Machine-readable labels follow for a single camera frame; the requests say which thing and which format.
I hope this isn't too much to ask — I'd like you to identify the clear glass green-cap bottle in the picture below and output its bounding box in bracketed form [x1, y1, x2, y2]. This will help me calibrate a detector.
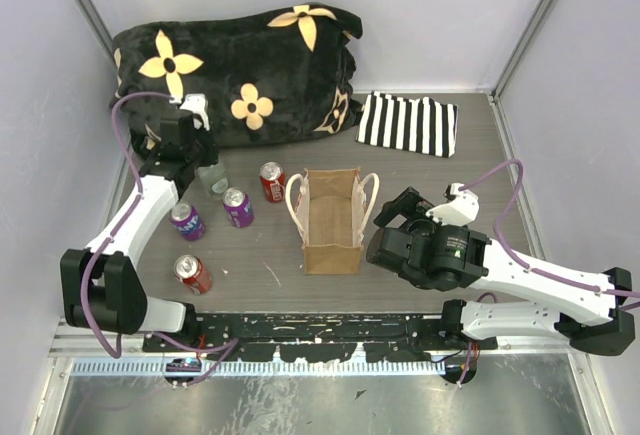
[196, 161, 229, 199]

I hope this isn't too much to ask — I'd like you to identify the jute canvas tote bag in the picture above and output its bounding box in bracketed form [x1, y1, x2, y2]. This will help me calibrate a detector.
[285, 168, 380, 275]

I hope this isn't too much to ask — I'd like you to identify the red cola can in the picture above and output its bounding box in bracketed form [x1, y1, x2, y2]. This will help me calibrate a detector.
[174, 255, 213, 295]
[259, 162, 286, 203]

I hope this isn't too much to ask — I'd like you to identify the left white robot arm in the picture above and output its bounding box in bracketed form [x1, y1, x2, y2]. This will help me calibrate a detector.
[60, 106, 218, 358]

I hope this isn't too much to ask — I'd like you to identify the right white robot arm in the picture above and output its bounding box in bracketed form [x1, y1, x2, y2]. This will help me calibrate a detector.
[366, 183, 635, 356]

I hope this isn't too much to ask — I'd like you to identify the purple soda can left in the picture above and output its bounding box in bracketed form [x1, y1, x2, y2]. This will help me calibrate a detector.
[169, 202, 206, 241]

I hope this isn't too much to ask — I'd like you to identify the purple soda can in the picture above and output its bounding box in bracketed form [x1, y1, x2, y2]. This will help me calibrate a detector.
[222, 187, 254, 228]
[169, 202, 206, 241]

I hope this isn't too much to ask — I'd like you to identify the purple soda can right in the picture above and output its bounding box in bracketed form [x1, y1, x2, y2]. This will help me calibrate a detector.
[222, 187, 254, 228]

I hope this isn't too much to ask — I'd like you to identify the black white striped cloth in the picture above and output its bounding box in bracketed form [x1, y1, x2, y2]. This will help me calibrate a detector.
[356, 92, 459, 158]

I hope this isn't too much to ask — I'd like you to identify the black floral plush blanket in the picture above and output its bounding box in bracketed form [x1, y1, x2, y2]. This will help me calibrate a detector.
[112, 3, 363, 158]

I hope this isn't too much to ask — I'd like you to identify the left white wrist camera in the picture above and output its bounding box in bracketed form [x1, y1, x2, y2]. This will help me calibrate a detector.
[169, 93, 211, 131]

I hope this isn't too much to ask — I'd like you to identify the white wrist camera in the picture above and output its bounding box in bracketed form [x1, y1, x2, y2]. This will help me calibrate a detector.
[426, 183, 479, 226]
[169, 93, 211, 131]

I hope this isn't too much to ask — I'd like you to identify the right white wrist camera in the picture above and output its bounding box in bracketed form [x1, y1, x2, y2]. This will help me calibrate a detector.
[426, 183, 479, 226]

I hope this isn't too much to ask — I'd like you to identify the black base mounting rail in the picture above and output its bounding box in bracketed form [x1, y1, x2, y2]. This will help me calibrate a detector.
[169, 313, 468, 363]

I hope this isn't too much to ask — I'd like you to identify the left aluminium frame post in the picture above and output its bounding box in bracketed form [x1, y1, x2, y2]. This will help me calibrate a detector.
[74, 0, 113, 59]

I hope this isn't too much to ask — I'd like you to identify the aluminium frame post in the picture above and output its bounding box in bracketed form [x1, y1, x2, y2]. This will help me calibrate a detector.
[74, 0, 113, 59]
[489, 0, 586, 101]

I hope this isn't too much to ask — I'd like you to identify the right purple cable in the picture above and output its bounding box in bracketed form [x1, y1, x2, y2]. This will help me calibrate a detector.
[462, 158, 640, 301]

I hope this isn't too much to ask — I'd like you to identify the purple cable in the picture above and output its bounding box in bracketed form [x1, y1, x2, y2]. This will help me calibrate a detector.
[462, 158, 640, 301]
[82, 91, 246, 386]

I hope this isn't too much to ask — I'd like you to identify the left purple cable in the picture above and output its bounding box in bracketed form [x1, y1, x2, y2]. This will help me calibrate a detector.
[82, 91, 246, 386]

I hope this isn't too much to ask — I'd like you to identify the right aluminium frame post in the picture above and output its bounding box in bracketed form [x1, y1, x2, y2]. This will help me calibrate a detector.
[489, 0, 586, 101]

